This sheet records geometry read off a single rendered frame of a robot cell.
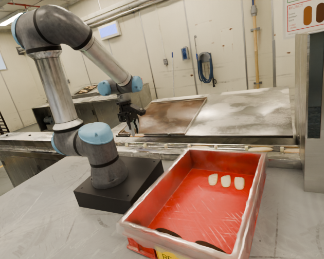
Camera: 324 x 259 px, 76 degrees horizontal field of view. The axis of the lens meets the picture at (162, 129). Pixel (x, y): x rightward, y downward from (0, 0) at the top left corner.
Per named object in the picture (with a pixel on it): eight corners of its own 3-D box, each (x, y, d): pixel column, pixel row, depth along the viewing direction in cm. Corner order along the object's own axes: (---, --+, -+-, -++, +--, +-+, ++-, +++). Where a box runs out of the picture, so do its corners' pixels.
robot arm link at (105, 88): (112, 79, 96) (125, 76, 105) (93, 81, 101) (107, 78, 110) (115, 96, 99) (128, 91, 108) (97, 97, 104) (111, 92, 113)
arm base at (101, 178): (117, 190, 77) (110, 167, 73) (84, 188, 82) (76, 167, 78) (133, 167, 90) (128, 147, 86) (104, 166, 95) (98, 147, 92)
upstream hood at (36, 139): (-7, 146, 202) (-12, 138, 199) (12, 139, 217) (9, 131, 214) (78, 151, 140) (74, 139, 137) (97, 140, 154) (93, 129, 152)
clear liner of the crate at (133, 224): (121, 250, 59) (112, 223, 56) (190, 165, 97) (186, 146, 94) (245, 304, 41) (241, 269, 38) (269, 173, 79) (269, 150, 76)
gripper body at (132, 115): (127, 118, 126) (122, 99, 122) (138, 118, 122) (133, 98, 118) (119, 123, 120) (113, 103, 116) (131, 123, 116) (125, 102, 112)
